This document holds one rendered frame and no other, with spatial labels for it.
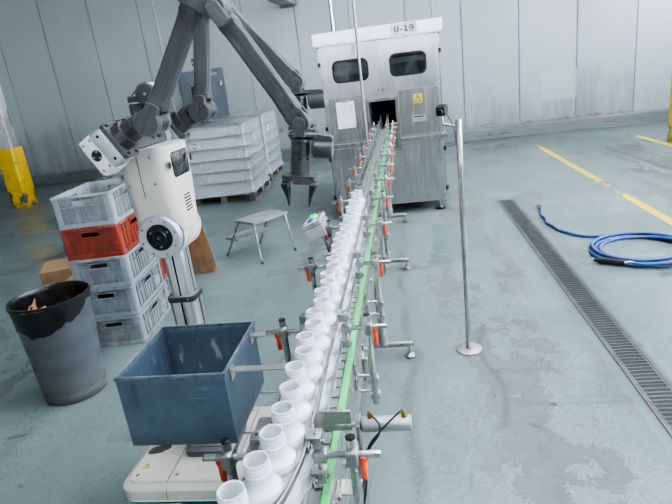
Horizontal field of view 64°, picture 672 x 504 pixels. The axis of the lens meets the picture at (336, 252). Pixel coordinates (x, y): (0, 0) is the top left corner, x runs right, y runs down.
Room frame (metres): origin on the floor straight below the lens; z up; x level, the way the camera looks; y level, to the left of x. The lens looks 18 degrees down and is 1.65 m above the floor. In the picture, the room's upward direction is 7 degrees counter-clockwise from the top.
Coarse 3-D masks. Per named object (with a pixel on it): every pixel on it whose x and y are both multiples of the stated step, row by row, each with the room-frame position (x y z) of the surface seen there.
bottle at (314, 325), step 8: (312, 320) 1.05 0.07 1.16; (320, 320) 1.04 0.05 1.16; (312, 328) 1.02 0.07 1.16; (320, 328) 1.02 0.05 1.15; (320, 336) 1.02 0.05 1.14; (320, 344) 1.01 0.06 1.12; (328, 344) 1.02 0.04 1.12; (328, 368) 1.02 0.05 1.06; (328, 376) 1.01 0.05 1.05; (328, 384) 1.01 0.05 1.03; (328, 392) 1.01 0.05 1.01
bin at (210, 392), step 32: (160, 352) 1.56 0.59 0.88; (192, 352) 1.59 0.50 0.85; (224, 352) 1.58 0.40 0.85; (256, 352) 1.54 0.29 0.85; (128, 384) 1.30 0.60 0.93; (160, 384) 1.28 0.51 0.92; (192, 384) 1.27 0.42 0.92; (224, 384) 1.26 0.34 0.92; (256, 384) 1.48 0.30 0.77; (128, 416) 1.30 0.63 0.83; (160, 416) 1.29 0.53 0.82; (192, 416) 1.27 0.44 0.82; (224, 416) 1.26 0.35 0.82
